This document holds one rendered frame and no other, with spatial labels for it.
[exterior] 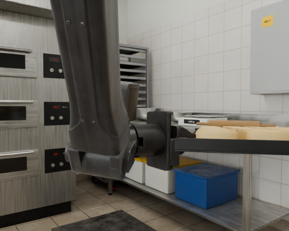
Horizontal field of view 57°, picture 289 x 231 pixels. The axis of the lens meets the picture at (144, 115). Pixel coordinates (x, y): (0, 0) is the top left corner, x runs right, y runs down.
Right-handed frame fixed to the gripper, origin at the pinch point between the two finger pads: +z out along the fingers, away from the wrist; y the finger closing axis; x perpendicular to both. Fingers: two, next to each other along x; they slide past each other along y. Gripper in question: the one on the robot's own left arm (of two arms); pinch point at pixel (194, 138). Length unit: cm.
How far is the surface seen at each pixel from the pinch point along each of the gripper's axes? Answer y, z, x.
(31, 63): -50, 4, -211
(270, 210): 69, 161, -86
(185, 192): 60, 115, -134
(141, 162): 45, 110, -199
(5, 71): -40, -16, -210
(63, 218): 92, 33, -211
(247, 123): 0, 129, -84
